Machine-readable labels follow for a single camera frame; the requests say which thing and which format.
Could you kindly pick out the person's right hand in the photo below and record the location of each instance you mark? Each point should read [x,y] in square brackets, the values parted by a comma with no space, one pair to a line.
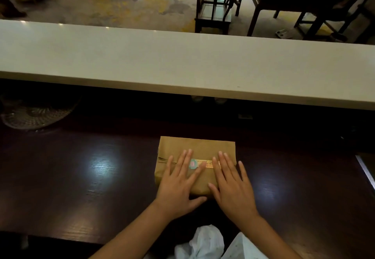
[234,197]

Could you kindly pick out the person's left hand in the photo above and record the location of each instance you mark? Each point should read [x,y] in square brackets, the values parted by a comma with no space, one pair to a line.
[174,192]

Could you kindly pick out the person's left middle finger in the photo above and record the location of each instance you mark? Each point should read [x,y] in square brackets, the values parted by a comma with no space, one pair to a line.
[186,163]

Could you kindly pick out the person's right little finger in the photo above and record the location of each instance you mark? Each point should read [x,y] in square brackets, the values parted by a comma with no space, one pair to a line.
[243,173]

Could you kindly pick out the person's left thumb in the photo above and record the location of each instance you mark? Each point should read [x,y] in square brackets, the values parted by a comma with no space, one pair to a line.
[197,201]

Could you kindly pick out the person's right thumb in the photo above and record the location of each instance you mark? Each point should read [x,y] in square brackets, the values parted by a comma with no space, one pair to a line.
[214,193]

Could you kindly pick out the person's right middle finger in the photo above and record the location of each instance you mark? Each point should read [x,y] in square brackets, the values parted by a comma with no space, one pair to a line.
[225,165]

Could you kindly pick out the person's left little finger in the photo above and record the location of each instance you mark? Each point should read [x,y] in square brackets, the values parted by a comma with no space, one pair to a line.
[168,168]

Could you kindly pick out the brown paper package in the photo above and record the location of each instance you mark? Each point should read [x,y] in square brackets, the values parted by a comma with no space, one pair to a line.
[199,149]

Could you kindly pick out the person's right forearm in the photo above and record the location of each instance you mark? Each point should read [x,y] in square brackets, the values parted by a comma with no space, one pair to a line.
[266,238]

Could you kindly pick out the person's left forearm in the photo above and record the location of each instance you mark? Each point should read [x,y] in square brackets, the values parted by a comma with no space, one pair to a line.
[134,235]

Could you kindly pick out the gold patterned tape strip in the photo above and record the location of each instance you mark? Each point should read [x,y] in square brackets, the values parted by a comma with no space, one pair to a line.
[208,162]

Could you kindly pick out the crumpled white plastic bag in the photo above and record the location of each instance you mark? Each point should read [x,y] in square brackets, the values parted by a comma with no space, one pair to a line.
[202,244]

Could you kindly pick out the white dotted cloth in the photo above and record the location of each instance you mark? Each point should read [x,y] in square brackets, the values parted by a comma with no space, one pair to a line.
[241,248]

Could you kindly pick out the long white counter ledge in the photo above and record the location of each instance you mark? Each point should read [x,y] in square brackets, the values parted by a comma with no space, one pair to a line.
[187,65]

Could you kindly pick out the white flat strip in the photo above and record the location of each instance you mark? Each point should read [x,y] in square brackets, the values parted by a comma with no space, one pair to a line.
[365,172]

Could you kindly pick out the round ribbed glass plate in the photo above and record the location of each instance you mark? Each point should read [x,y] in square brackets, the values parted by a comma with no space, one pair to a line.
[35,116]

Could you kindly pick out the white slipper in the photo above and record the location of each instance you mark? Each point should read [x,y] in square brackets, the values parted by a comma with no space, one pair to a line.
[284,34]

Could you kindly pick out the dark wooden armchair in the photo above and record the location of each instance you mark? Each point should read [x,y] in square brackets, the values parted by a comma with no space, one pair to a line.
[215,9]
[337,12]

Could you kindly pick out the black shoe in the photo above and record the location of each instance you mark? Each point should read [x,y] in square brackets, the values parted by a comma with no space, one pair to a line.
[339,37]

